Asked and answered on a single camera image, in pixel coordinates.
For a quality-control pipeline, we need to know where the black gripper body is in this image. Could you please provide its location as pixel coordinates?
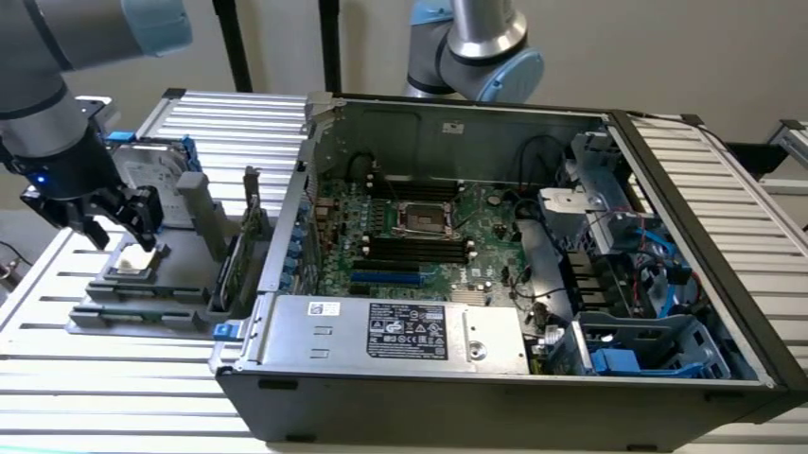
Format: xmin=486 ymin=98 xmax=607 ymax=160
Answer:
xmin=0 ymin=128 xmax=127 ymax=234

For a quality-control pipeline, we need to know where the silver square CPU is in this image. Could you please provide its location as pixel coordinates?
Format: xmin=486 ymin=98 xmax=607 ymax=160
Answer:
xmin=118 ymin=244 xmax=160 ymax=274

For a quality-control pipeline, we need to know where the blue expansion slot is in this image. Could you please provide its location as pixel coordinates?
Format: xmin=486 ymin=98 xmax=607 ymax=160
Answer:
xmin=349 ymin=271 xmax=424 ymax=290

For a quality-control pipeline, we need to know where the black RAM slot bank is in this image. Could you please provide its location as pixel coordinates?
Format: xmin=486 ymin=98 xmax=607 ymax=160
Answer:
xmin=370 ymin=178 xmax=461 ymax=203
xmin=363 ymin=235 xmax=476 ymax=262

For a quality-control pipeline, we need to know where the CPU socket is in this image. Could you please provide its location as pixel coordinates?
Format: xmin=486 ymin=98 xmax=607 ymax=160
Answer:
xmin=391 ymin=200 xmax=461 ymax=238

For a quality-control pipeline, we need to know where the hard disk with blue carrier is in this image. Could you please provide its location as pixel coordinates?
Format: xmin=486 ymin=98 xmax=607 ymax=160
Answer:
xmin=104 ymin=131 xmax=205 ymax=234

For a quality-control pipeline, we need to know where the grey parts rack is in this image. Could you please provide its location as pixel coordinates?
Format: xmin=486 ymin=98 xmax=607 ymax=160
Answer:
xmin=64 ymin=169 xmax=281 ymax=338

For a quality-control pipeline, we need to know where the green graphics card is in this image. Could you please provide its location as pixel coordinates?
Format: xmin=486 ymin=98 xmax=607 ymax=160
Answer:
xmin=213 ymin=165 xmax=274 ymax=314

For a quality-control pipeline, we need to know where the blue case latch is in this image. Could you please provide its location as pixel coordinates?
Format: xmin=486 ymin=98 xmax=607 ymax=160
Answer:
xmin=213 ymin=320 xmax=246 ymax=342

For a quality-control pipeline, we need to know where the black stand pole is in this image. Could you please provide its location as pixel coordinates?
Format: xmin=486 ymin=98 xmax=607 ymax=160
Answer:
xmin=317 ymin=0 xmax=343 ymax=94
xmin=210 ymin=0 xmax=255 ymax=94

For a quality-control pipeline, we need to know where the silver power supply unit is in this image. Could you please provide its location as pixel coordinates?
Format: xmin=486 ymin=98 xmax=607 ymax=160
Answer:
xmin=234 ymin=294 xmax=532 ymax=377

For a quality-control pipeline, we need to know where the green motherboard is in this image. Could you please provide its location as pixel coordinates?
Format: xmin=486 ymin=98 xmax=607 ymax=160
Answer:
xmin=307 ymin=173 xmax=557 ymax=327

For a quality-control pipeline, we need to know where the silver chipset heatsink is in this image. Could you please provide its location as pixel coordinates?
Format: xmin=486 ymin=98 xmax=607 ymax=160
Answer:
xmin=450 ymin=288 xmax=496 ymax=309

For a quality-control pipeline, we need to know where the black open PC case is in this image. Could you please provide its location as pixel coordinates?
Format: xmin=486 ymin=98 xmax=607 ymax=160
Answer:
xmin=211 ymin=91 xmax=792 ymax=448

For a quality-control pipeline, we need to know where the metal drive cage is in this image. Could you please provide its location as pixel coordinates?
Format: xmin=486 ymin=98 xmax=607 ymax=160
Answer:
xmin=537 ymin=131 xmax=665 ymax=266

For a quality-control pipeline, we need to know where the grey disk bay cage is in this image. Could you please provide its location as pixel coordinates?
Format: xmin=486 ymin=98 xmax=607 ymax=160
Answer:
xmin=566 ymin=309 xmax=735 ymax=380

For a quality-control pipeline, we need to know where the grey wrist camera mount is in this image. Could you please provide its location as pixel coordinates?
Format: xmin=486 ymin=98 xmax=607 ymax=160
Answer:
xmin=74 ymin=96 xmax=123 ymax=139

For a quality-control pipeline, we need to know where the thin dark wire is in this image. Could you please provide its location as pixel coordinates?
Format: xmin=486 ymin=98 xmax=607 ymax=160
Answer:
xmin=0 ymin=239 xmax=35 ymax=286

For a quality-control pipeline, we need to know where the blue data wire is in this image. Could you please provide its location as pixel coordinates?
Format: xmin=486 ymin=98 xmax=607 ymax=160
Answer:
xmin=629 ymin=225 xmax=704 ymax=314

